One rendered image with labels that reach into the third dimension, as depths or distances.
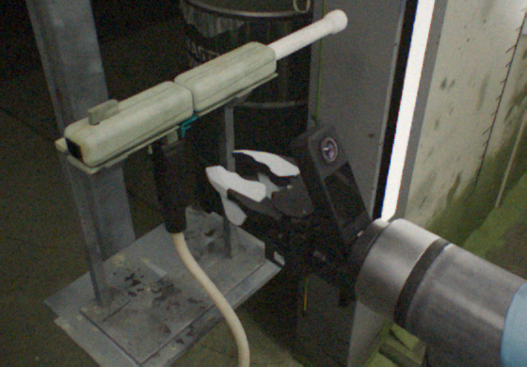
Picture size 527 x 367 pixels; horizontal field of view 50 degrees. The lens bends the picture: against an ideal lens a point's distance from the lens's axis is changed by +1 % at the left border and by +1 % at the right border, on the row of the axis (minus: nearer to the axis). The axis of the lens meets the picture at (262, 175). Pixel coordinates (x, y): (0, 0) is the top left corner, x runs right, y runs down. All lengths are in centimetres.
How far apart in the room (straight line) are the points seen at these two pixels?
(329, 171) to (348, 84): 58
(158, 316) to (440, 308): 48
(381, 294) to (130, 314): 46
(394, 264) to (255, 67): 35
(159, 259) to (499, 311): 61
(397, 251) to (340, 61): 63
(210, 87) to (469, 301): 39
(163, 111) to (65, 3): 20
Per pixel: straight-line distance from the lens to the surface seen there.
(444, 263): 51
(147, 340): 85
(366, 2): 103
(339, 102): 113
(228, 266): 93
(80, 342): 88
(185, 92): 68
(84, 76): 81
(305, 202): 57
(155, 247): 98
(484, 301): 50
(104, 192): 91
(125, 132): 63
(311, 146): 51
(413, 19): 100
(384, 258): 52
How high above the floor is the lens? 147
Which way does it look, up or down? 37 degrees down
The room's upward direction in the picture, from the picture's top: straight up
